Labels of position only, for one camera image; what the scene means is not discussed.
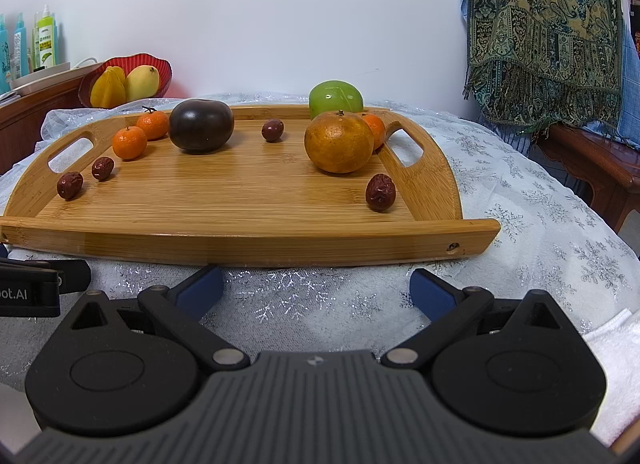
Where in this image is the green patterned fringed shawl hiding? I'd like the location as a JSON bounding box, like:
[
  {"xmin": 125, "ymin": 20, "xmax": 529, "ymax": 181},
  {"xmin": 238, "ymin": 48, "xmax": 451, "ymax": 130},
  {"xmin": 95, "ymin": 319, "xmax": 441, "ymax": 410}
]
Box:
[{"xmin": 462, "ymin": 0, "xmax": 626, "ymax": 132}]

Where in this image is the dark purple round fruit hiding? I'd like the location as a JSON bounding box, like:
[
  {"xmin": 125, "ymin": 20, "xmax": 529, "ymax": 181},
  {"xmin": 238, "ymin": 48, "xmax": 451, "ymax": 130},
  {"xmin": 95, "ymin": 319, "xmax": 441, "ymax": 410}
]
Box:
[{"xmin": 168, "ymin": 99, "xmax": 235, "ymax": 154}]

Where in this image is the red glass fruit bowl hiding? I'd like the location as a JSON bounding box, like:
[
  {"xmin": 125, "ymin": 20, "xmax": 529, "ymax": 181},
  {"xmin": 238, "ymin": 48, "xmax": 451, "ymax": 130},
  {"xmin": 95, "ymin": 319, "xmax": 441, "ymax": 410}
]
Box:
[{"xmin": 78, "ymin": 53, "xmax": 173, "ymax": 109}]

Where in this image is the blue plastic bottle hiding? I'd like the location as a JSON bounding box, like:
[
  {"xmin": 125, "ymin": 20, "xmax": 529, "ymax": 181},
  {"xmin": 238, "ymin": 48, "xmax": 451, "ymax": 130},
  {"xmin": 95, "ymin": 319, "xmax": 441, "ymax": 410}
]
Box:
[
  {"xmin": 13, "ymin": 13, "xmax": 28, "ymax": 78},
  {"xmin": 0, "ymin": 14, "xmax": 11, "ymax": 92}
]

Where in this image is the green round fruit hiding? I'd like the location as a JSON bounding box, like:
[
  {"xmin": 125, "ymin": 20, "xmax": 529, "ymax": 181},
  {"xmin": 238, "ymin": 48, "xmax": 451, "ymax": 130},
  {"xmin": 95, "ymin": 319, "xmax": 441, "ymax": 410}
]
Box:
[{"xmin": 308, "ymin": 80, "xmax": 364, "ymax": 119}]

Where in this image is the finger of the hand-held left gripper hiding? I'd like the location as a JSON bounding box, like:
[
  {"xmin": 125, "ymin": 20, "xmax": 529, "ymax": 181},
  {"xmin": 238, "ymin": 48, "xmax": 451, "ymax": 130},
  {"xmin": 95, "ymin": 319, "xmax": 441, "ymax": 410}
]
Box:
[{"xmin": 57, "ymin": 259, "xmax": 92, "ymax": 298}]

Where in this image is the white towel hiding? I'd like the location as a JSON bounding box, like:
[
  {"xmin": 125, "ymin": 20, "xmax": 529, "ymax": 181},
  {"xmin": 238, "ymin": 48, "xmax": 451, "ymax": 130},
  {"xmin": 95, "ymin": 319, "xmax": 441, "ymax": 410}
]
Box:
[{"xmin": 582, "ymin": 308, "xmax": 640, "ymax": 450}]

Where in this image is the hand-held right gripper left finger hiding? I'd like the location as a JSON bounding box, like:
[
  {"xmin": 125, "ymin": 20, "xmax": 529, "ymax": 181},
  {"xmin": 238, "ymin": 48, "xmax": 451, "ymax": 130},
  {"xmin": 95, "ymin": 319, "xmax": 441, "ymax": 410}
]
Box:
[{"xmin": 52, "ymin": 265, "xmax": 251, "ymax": 373}]

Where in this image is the brown wooden cabinet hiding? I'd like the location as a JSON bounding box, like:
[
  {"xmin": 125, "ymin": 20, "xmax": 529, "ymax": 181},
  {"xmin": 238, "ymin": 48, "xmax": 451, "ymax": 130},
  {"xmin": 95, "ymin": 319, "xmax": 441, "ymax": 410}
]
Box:
[{"xmin": 0, "ymin": 69, "xmax": 96, "ymax": 175}]

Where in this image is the dark wooden side table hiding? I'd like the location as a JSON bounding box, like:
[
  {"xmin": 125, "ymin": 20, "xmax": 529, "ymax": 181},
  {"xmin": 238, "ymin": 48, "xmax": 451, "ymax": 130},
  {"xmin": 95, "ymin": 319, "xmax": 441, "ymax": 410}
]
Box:
[{"xmin": 535, "ymin": 121, "xmax": 640, "ymax": 235}]

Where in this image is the white plastic tray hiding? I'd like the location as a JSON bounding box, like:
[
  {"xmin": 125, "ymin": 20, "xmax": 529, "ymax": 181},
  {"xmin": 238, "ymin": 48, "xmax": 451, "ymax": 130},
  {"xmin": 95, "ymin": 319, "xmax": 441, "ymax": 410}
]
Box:
[{"xmin": 10, "ymin": 62, "xmax": 71, "ymax": 90}]

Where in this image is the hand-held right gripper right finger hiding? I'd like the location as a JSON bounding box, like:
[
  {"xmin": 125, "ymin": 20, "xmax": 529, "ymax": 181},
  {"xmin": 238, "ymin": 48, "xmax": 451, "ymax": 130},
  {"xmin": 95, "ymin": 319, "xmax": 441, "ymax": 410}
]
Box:
[{"xmin": 381, "ymin": 268, "xmax": 588, "ymax": 371}]

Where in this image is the small mandarin with stem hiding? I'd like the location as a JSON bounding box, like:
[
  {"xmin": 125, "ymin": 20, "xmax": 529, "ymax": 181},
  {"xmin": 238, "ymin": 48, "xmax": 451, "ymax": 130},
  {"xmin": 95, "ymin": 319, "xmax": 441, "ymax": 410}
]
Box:
[{"xmin": 136, "ymin": 107, "xmax": 170, "ymax": 141}]

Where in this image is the wooden serving tray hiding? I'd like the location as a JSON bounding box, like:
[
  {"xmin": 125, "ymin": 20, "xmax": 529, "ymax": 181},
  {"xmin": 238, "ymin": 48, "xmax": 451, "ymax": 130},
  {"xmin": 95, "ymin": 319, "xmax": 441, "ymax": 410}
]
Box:
[{"xmin": 0, "ymin": 104, "xmax": 502, "ymax": 267}]

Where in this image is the blue plaid cloth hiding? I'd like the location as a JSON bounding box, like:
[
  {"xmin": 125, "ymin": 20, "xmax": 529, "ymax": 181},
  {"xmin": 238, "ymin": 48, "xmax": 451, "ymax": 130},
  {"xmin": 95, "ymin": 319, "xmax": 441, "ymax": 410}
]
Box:
[{"xmin": 615, "ymin": 0, "xmax": 640, "ymax": 147}]

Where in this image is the large orange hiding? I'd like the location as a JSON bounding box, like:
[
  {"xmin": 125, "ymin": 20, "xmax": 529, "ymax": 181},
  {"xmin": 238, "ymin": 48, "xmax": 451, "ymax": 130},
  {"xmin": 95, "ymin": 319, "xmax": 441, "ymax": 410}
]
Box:
[{"xmin": 304, "ymin": 111, "xmax": 375, "ymax": 174}]

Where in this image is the yellow mango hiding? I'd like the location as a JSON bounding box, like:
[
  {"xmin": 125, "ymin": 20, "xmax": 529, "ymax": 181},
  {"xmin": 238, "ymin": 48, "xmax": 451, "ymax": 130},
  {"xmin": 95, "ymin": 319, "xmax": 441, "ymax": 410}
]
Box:
[{"xmin": 125, "ymin": 65, "xmax": 161, "ymax": 102}]

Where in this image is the yellow starfruit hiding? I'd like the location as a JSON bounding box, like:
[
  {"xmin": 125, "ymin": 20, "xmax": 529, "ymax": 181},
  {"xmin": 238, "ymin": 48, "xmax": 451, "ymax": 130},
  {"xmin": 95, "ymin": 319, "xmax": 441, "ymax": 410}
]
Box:
[{"xmin": 90, "ymin": 66, "xmax": 127, "ymax": 108}]

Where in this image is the green plastic bottle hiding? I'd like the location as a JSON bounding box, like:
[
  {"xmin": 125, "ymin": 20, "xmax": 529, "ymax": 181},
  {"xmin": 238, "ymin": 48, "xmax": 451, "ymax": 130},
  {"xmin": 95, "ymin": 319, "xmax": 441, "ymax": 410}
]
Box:
[{"xmin": 33, "ymin": 4, "xmax": 57, "ymax": 70}]

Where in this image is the silver snowflake lace cloth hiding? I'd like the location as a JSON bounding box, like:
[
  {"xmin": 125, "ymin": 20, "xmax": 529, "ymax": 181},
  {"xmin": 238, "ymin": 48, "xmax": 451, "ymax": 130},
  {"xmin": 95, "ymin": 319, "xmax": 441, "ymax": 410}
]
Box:
[{"xmin": 0, "ymin": 92, "xmax": 640, "ymax": 395}]

